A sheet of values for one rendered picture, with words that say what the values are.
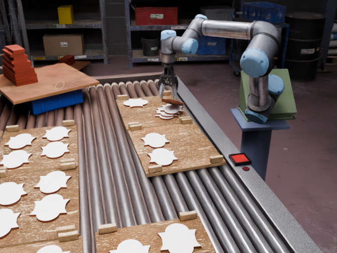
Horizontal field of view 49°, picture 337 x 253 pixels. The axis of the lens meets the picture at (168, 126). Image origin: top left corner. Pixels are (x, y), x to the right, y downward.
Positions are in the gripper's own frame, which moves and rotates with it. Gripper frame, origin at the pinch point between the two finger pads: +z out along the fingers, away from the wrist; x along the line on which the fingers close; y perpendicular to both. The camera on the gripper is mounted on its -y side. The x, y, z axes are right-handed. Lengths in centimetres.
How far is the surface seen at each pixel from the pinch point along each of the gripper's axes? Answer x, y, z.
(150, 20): -49, -396, 32
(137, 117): -16.0, 6.5, 9.8
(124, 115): -23.7, 4.4, 9.8
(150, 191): -3, 69, 11
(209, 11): 42, -410, 21
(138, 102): -18.2, -12.7, 8.8
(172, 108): 2.2, -0.5, 6.8
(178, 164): 7, 52, 10
